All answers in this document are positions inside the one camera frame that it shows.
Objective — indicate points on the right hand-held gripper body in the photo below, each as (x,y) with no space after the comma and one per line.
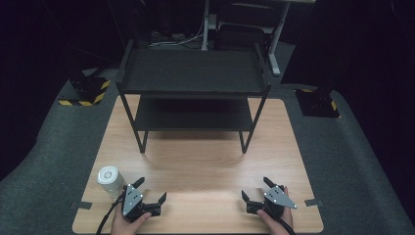
(277,199)

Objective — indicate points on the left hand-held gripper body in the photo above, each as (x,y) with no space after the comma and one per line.
(132,199)

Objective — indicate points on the black two-tier shelf rack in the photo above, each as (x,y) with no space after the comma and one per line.
(192,71)

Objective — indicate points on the person's right hand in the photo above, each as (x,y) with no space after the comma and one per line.
(280,225)

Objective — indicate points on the white metal desk frame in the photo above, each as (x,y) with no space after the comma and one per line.
(274,49)

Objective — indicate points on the white cylindrical cup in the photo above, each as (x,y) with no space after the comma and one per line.
(109,181)

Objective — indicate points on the person's left hand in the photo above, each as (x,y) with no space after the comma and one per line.
(123,225)

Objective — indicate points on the black stand base striped edge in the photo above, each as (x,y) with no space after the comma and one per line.
(317,103)
(86,89)

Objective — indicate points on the grey tape strip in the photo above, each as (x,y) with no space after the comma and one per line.
(314,202)
(81,205)

